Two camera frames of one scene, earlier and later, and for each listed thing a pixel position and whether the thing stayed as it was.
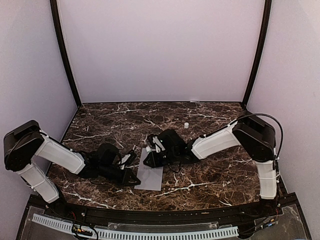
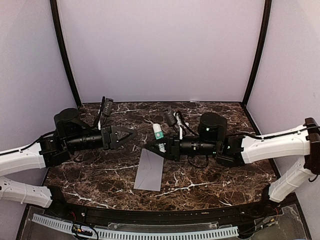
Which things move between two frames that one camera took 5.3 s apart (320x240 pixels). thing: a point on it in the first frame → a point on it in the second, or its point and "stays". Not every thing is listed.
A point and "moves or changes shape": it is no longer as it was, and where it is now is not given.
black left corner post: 55,13 stays
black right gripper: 154,162 → 172,150
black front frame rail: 173,215 stays
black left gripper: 124,179 → 113,143
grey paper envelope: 150,178 stays
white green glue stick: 148,149 moves or changes shape
